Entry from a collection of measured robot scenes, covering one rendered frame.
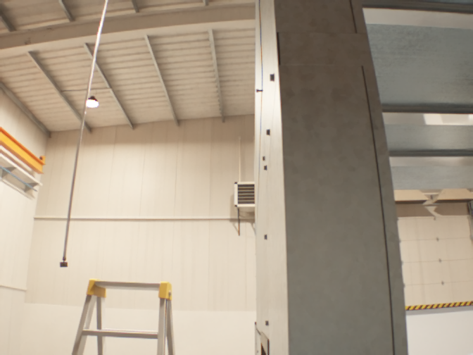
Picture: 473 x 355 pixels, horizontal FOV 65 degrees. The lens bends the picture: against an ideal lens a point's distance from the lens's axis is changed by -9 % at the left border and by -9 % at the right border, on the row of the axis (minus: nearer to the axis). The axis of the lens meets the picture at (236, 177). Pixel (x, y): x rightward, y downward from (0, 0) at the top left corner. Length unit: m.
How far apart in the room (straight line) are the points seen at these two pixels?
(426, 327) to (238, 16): 9.21
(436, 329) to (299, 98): 11.92
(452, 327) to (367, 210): 12.10
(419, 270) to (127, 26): 9.52
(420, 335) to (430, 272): 1.73
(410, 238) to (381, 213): 11.62
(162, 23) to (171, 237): 5.88
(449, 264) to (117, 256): 9.31
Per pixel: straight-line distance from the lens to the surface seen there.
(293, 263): 0.35
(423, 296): 11.89
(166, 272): 11.32
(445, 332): 12.36
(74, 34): 8.84
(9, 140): 11.14
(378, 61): 1.68
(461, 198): 12.05
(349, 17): 0.47
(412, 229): 12.07
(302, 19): 0.46
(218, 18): 8.23
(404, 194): 11.40
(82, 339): 1.76
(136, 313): 11.41
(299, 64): 0.42
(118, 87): 11.19
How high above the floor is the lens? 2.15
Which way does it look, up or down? 20 degrees up
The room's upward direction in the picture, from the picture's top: straight up
